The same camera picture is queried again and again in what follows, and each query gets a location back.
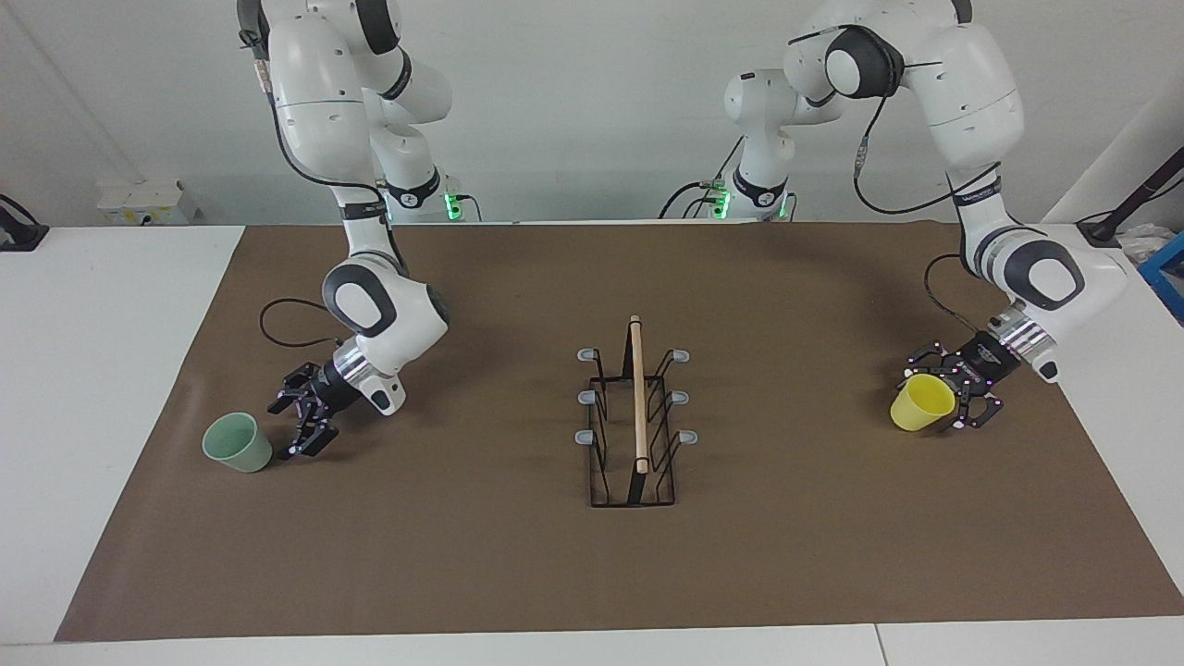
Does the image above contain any black arm base cable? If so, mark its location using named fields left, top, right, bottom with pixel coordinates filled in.
left=659, top=139, right=746, bottom=220
left=375, top=179, right=482, bottom=223

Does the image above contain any black clamp mount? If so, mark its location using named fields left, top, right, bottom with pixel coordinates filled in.
left=0, top=192, right=50, bottom=253

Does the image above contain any white socket box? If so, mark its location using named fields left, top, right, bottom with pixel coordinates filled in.
left=97, top=179, right=198, bottom=226

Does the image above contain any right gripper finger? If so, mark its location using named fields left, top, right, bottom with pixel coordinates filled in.
left=277, top=407, right=339, bottom=461
left=268, top=363, right=321, bottom=415

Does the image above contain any black right arm base cable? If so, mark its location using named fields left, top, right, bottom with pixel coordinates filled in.
left=375, top=179, right=482, bottom=223

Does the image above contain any crumpled clear plastic bag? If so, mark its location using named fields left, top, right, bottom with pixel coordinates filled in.
left=1116, top=224, right=1168, bottom=265

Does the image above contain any blue box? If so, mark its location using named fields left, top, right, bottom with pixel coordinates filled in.
left=1138, top=231, right=1184, bottom=325

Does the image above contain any black camera stand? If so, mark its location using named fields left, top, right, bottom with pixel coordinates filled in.
left=1076, top=146, right=1184, bottom=247

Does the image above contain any black left arm base cable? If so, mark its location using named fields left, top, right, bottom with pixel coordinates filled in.
left=659, top=139, right=746, bottom=220

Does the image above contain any black wire cup rack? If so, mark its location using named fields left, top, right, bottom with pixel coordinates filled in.
left=575, top=314, right=699, bottom=509

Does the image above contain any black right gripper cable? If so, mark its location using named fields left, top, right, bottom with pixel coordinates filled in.
left=239, top=28, right=389, bottom=351

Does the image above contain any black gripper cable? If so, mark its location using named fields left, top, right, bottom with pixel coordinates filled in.
left=239, top=28, right=389, bottom=351
left=786, top=23, right=1005, bottom=336

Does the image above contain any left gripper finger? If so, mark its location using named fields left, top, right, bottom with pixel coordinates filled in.
left=900, top=339, right=965, bottom=388
left=951, top=384, right=1006, bottom=432

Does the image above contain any yellow plastic cup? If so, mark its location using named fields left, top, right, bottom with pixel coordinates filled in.
left=890, top=373, right=956, bottom=433

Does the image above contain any brown table mat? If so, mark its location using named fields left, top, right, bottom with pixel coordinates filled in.
left=54, top=220, right=1184, bottom=642

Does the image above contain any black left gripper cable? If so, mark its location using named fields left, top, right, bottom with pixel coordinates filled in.
left=786, top=23, right=1005, bottom=336

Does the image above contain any pale green plastic cup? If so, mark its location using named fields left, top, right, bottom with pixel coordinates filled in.
left=202, top=412, right=275, bottom=475

